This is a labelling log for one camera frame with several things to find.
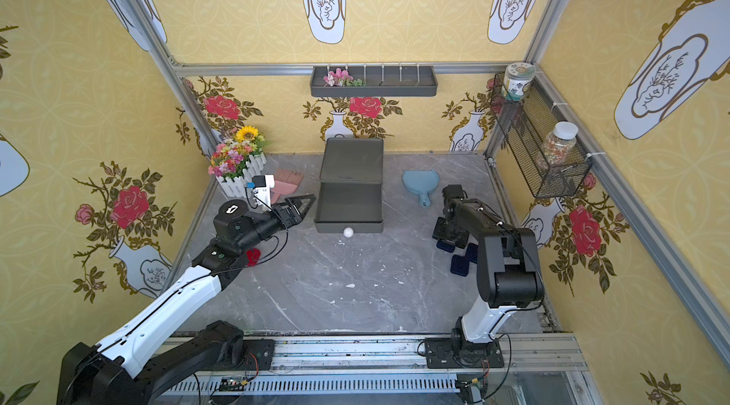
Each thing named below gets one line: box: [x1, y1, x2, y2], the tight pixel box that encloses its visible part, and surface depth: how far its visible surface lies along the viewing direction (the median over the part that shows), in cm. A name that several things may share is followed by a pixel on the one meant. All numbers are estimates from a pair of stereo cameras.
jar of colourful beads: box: [543, 120, 579, 166], surface depth 67 cm
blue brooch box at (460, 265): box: [450, 254, 470, 277], surface depth 90 cm
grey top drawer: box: [313, 180, 385, 238], surface depth 87 cm
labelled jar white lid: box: [501, 61, 537, 101], surface depth 87 cm
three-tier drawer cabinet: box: [319, 133, 385, 198], surface depth 90 cm
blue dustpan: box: [402, 170, 441, 208], surface depth 113 cm
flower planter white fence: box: [208, 125, 268, 198], surface depth 102 cm
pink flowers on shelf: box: [322, 67, 364, 88], surface depth 89 cm
